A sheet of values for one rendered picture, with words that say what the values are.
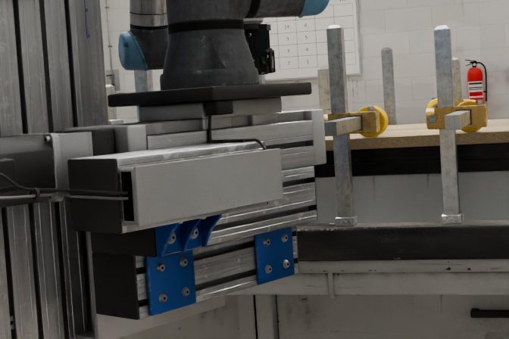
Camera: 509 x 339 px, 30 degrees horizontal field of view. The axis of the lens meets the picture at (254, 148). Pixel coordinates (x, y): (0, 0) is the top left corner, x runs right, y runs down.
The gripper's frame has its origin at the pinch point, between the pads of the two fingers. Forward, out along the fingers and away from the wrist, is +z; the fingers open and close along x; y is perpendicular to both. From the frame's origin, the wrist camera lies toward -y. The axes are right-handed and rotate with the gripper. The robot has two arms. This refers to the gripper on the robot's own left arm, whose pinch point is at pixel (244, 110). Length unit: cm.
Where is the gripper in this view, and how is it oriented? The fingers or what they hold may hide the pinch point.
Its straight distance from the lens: 222.4
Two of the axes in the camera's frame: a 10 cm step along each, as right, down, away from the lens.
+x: 2.9, -0.7, 9.5
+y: 9.5, -0.5, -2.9
